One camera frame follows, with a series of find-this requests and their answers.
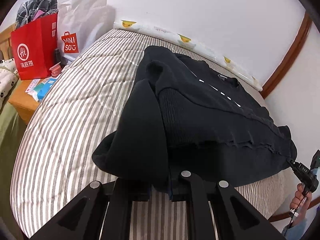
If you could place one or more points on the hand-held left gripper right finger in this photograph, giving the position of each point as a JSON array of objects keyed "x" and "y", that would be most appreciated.
[{"x": 180, "y": 190}]

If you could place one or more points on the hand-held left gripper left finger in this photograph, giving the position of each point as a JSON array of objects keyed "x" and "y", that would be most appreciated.
[{"x": 130, "y": 192}]

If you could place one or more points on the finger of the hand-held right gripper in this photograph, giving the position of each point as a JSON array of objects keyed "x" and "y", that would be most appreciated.
[{"x": 293, "y": 166}]

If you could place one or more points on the black sweatshirt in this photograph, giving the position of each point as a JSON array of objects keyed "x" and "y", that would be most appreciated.
[{"x": 200, "y": 120}]

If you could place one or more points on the person's right forearm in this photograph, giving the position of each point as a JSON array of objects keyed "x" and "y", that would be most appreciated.
[{"x": 297, "y": 226}]

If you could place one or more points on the person's right hand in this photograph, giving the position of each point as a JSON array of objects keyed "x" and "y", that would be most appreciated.
[{"x": 298, "y": 200}]

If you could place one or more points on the brown wooden baseboard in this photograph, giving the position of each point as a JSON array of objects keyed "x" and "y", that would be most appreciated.
[{"x": 278, "y": 217}]

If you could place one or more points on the striped bed mattress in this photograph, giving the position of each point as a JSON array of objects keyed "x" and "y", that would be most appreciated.
[{"x": 75, "y": 105}]

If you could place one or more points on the blue packet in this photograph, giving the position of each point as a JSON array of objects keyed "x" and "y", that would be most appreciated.
[{"x": 46, "y": 88}]

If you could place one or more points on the green bed sheet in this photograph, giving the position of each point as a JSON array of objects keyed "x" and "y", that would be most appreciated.
[{"x": 10, "y": 130}]

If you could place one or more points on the wooden nightstand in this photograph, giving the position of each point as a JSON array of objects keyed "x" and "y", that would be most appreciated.
[{"x": 22, "y": 105}]

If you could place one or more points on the white paper leaflet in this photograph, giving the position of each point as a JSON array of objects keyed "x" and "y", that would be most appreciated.
[{"x": 32, "y": 87}]

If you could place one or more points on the black bottle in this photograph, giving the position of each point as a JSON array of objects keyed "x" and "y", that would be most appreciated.
[{"x": 57, "y": 56}]

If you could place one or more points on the white duck-print bumper pad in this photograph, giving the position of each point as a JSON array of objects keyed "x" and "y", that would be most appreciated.
[{"x": 160, "y": 30}]

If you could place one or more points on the white dotted blanket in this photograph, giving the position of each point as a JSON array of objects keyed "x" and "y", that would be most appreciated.
[{"x": 6, "y": 80}]

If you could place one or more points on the red paper bag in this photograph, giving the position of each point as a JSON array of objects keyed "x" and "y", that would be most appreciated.
[{"x": 37, "y": 45}]

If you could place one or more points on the white shopping bag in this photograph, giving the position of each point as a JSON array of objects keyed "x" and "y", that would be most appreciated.
[{"x": 82, "y": 17}]

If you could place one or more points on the wooden headboard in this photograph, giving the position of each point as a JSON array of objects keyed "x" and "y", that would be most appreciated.
[{"x": 5, "y": 42}]

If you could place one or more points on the plaid cloth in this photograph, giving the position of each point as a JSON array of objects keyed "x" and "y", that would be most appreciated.
[{"x": 32, "y": 7}]

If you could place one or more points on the brown wooden door frame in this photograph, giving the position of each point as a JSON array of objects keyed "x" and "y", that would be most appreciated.
[{"x": 295, "y": 50}]

